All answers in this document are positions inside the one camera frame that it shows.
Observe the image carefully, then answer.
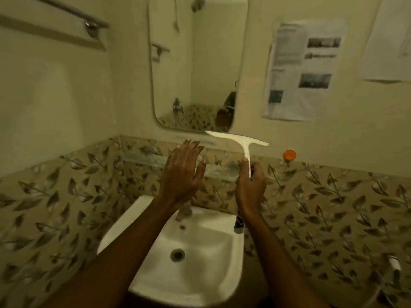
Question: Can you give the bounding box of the person's right hand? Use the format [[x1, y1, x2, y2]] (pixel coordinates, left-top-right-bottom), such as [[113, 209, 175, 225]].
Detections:
[[235, 158, 267, 216]]

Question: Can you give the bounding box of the person's left hand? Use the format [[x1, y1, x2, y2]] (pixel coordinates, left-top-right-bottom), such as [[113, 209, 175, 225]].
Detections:
[[157, 139, 207, 206]]

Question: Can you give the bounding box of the white squeegee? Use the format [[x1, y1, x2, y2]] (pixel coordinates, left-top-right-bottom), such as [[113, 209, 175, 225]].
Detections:
[[205, 131, 270, 179]]

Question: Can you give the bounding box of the person's right forearm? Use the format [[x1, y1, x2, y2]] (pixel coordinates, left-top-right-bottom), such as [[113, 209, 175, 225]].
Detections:
[[238, 211, 331, 308]]

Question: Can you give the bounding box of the person's left forearm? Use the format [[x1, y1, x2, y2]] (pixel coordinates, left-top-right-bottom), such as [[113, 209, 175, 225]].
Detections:
[[41, 196, 178, 308]]

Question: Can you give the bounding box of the metal basin tap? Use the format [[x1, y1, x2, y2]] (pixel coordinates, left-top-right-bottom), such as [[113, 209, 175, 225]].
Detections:
[[175, 202, 193, 222]]

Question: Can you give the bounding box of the white wash basin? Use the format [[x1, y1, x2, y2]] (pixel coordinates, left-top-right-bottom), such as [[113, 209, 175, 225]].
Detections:
[[97, 194, 245, 308]]

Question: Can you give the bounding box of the printed paper sheet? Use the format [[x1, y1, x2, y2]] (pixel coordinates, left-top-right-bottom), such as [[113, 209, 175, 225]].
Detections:
[[261, 19, 349, 121]]

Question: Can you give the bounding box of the plain white paper sheet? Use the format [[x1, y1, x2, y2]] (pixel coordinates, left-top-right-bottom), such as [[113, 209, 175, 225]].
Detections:
[[360, 0, 411, 83]]

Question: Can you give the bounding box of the glass wall shelf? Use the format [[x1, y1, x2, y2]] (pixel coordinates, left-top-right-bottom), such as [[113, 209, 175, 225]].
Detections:
[[121, 154, 241, 182]]

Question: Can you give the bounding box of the wall mirror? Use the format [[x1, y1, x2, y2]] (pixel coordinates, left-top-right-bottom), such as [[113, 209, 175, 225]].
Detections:
[[148, 0, 248, 133]]

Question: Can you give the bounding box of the metal towel rail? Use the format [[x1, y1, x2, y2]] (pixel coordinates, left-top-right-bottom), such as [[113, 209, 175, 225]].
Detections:
[[30, 0, 110, 39]]

